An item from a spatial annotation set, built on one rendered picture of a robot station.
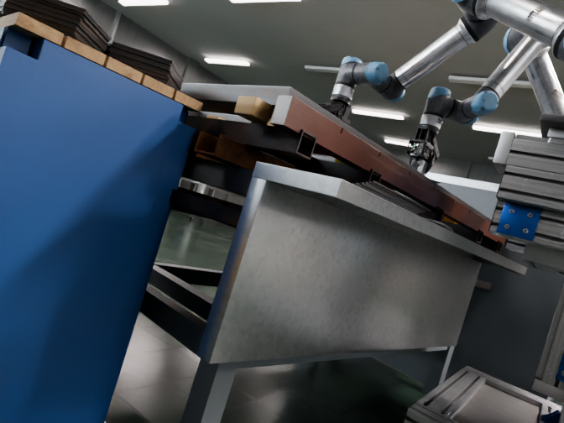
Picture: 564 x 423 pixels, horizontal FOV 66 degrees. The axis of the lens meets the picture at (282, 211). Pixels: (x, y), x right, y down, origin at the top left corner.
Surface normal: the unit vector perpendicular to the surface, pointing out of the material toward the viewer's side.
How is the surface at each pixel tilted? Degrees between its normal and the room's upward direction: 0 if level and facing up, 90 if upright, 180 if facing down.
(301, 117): 90
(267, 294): 90
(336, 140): 90
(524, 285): 90
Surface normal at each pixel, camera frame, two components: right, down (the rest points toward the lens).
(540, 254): -0.53, -0.17
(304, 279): 0.71, 0.22
